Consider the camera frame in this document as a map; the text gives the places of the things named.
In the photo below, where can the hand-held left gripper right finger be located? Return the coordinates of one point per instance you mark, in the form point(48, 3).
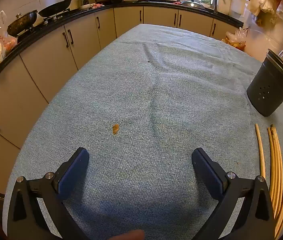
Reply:
point(207, 170)

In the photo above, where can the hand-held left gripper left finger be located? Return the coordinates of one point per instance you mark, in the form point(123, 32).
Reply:
point(72, 170)

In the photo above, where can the black perforated utensil holder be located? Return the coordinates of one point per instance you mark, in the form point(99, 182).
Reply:
point(269, 87)

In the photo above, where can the person's left hand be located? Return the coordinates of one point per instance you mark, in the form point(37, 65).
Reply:
point(131, 235)

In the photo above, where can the orange food crumb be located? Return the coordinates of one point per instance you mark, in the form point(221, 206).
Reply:
point(115, 129)

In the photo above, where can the blue-grey tablecloth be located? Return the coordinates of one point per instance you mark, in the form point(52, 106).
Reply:
point(156, 92)

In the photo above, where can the beige kitchen cabinets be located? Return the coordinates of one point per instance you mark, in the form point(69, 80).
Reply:
point(46, 62)

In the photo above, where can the orange plastic bag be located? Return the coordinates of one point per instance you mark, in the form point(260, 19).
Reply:
point(236, 38)

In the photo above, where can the gas stove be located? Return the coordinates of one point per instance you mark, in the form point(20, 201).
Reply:
point(39, 27)

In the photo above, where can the black kitchen countertop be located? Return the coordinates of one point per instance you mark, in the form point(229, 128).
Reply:
point(56, 22)

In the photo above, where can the dark wok with lid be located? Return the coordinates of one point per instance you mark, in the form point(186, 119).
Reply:
point(22, 22)

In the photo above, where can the white plate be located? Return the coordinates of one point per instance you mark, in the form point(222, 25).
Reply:
point(84, 6)

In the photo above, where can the metal wok lid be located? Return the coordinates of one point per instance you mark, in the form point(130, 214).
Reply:
point(192, 3)

